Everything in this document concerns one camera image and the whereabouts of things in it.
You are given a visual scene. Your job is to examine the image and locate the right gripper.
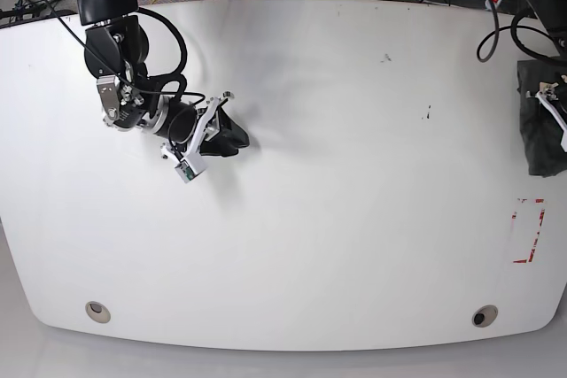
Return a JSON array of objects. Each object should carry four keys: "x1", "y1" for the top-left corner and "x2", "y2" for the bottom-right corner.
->
[{"x1": 157, "y1": 103, "x2": 250, "y2": 158}]

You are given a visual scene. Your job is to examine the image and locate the dark grey T-shirt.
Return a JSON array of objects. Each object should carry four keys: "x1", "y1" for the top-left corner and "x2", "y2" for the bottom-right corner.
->
[{"x1": 517, "y1": 60, "x2": 566, "y2": 178}]

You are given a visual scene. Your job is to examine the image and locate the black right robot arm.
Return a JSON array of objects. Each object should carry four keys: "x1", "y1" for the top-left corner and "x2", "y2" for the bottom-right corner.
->
[{"x1": 77, "y1": 0, "x2": 250, "y2": 158}]

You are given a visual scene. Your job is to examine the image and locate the left table grommet hole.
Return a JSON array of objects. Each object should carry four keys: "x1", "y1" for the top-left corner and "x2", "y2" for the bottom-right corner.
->
[{"x1": 85, "y1": 301, "x2": 111, "y2": 324}]

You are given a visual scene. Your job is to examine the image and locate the table grommet hole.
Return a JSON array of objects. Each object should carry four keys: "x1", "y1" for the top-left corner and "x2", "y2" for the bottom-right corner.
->
[
  {"x1": 85, "y1": 301, "x2": 111, "y2": 324},
  {"x1": 471, "y1": 305, "x2": 498, "y2": 328}
]

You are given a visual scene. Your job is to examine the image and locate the black tripod legs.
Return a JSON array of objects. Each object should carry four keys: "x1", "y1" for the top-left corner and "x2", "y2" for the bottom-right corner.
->
[{"x1": 1, "y1": 0, "x2": 66, "y2": 27}]

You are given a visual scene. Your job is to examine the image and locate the right table grommet hole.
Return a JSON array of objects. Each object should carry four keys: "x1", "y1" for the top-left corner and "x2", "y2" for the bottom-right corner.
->
[{"x1": 471, "y1": 305, "x2": 498, "y2": 328}]

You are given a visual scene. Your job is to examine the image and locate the red tape marking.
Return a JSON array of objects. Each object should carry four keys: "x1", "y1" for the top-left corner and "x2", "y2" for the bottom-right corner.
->
[{"x1": 509, "y1": 198, "x2": 546, "y2": 264}]

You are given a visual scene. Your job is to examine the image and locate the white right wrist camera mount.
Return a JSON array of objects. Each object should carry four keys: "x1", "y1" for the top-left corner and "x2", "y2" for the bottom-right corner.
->
[{"x1": 160, "y1": 91, "x2": 234, "y2": 183}]

